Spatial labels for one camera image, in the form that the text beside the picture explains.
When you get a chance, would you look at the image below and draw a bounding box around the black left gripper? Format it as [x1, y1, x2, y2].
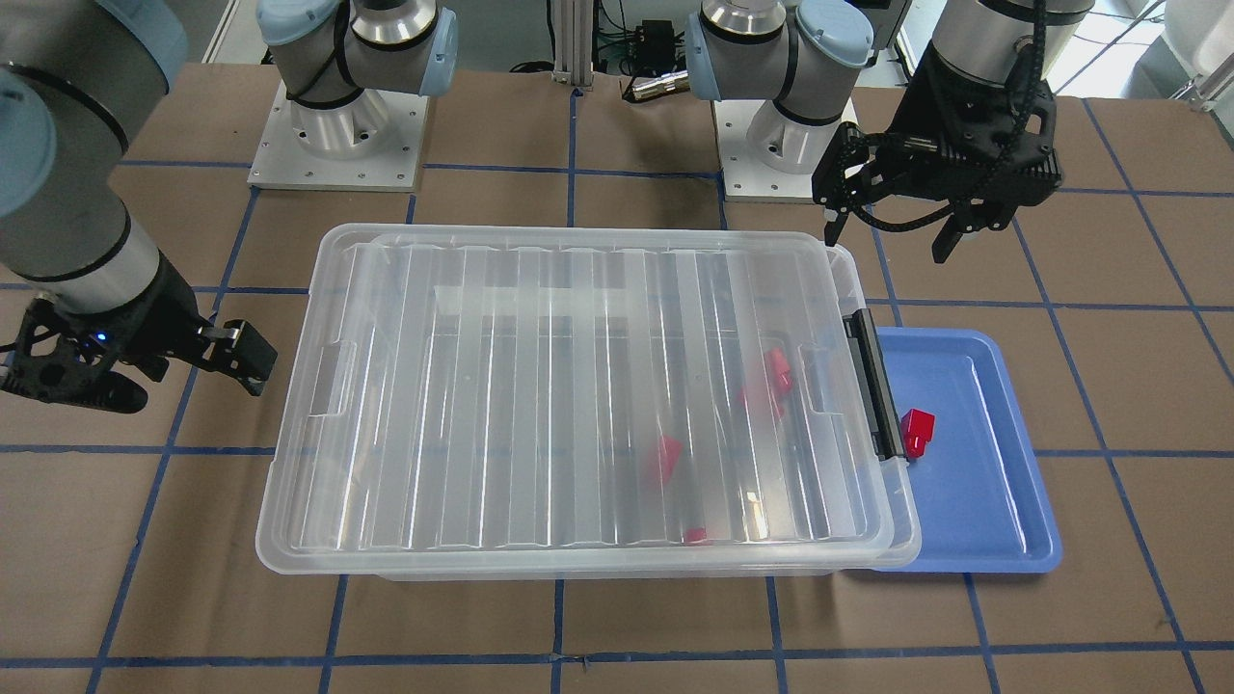
[812, 58, 1062, 264]

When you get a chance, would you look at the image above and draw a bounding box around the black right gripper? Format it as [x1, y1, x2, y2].
[2, 254, 278, 414]

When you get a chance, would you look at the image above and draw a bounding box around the clear plastic box lid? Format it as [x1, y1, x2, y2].
[255, 225, 898, 577]

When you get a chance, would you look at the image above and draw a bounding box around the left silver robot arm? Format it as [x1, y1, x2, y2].
[684, 1, 1092, 263]

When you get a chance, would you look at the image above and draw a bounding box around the clear plastic storage box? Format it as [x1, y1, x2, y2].
[255, 225, 922, 582]

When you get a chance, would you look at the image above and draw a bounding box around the blue plastic tray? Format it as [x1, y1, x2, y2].
[858, 328, 1062, 574]

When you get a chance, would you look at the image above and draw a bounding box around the black electronics box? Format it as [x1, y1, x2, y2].
[631, 19, 682, 70]

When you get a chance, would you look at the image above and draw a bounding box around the silver metal connector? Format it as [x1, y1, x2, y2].
[621, 69, 690, 104]

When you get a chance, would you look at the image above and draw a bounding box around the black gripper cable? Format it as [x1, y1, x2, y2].
[858, 0, 1053, 232]

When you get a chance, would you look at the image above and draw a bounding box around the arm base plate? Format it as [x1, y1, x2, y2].
[712, 98, 858, 203]
[248, 83, 432, 193]

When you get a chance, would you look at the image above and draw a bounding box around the black box latch handle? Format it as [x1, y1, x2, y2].
[843, 307, 907, 461]

